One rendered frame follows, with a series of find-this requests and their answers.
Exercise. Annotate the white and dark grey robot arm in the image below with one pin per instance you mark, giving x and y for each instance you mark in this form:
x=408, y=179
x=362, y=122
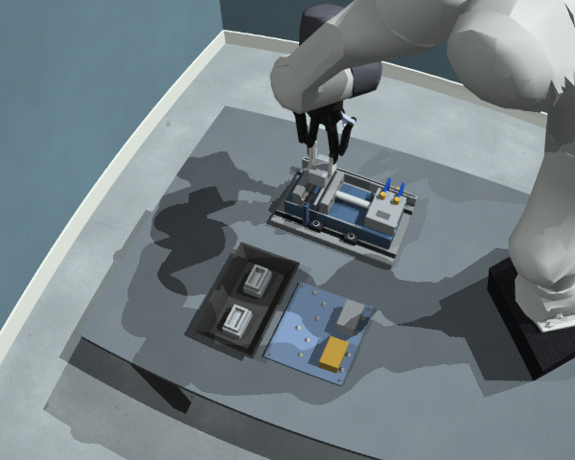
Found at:
x=516, y=54

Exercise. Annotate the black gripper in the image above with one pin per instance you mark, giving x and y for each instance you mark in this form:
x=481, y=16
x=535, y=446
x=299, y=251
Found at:
x=335, y=114

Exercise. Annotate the yellow rectangular block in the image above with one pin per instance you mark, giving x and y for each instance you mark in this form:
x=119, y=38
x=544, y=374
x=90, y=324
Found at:
x=333, y=354

